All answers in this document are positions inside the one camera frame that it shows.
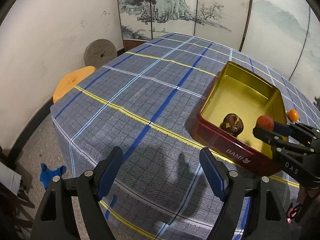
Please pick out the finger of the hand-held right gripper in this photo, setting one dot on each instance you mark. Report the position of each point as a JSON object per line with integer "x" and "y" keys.
{"x": 281, "y": 128}
{"x": 267, "y": 135}

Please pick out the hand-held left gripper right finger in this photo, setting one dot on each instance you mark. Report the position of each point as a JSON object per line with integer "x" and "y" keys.
{"x": 212, "y": 177}

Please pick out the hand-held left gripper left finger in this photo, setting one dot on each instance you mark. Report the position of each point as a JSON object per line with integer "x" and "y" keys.
{"x": 110, "y": 177}

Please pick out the red tomato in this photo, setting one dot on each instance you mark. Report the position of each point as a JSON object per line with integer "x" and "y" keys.
{"x": 265, "y": 122}

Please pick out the small orange mandarin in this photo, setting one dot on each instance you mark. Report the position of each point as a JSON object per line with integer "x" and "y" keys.
{"x": 293, "y": 115}

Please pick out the brown wrinkled passion fruit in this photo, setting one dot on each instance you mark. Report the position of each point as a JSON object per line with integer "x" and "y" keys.
{"x": 231, "y": 125}

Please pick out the red and gold tin box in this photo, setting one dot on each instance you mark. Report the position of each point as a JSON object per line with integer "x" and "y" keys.
{"x": 240, "y": 97}

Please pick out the person's right hand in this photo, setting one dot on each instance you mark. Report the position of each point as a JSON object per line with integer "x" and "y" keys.
{"x": 303, "y": 195}

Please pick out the blue cloth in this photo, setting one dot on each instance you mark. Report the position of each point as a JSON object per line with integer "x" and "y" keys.
{"x": 50, "y": 175}

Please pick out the blue plaid tablecloth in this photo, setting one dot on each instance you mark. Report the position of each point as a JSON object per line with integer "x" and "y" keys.
{"x": 150, "y": 92}

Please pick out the white cardboard sheet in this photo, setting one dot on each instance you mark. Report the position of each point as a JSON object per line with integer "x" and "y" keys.
{"x": 10, "y": 177}

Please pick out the orange wooden stool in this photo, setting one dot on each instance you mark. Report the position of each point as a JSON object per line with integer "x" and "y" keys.
{"x": 72, "y": 80}

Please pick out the grey round millstone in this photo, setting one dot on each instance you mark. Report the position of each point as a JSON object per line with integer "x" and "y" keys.
{"x": 100, "y": 52}

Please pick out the painted landscape folding screen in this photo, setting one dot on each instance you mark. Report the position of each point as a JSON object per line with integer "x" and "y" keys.
{"x": 175, "y": 5}

